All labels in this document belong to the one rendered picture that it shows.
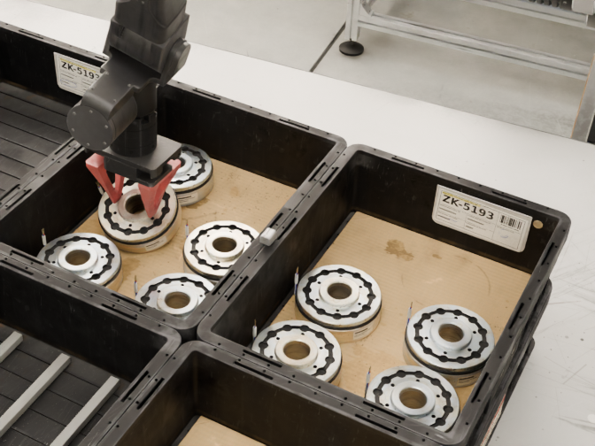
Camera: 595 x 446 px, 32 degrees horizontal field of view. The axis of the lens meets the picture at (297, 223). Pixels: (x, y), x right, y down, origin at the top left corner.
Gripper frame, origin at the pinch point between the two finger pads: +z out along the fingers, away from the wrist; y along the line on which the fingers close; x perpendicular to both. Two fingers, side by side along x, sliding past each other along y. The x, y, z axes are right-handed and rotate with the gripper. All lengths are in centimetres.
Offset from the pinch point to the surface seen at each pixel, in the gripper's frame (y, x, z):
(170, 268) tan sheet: 7.4, -3.1, 5.3
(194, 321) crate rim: 19.7, -17.8, -4.3
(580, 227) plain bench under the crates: 49, 48, 15
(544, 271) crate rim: 50, 9, -6
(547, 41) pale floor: 7, 226, 78
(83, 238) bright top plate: -3.2, -6.6, 2.7
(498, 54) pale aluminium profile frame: 0, 190, 68
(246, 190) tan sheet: 8.0, 15.3, 4.5
